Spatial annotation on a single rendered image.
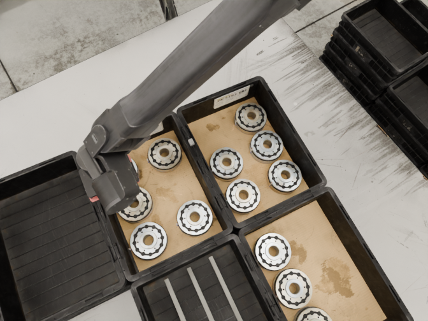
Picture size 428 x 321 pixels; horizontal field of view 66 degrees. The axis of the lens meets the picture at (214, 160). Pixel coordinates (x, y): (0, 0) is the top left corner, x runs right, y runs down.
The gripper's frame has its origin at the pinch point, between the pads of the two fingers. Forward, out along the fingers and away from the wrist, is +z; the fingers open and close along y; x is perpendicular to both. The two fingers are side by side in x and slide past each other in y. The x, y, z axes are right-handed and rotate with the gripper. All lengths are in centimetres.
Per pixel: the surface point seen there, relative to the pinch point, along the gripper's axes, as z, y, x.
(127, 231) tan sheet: 23.5, -4.3, -6.0
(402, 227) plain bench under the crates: 36, 79, -42
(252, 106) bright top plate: 21, 47, 14
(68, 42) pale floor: 108, -6, 141
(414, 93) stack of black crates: 69, 147, 6
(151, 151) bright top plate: 20.7, 11.0, 12.9
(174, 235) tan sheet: 23.4, 7.3, -12.7
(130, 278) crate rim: 13.3, -6.4, -19.0
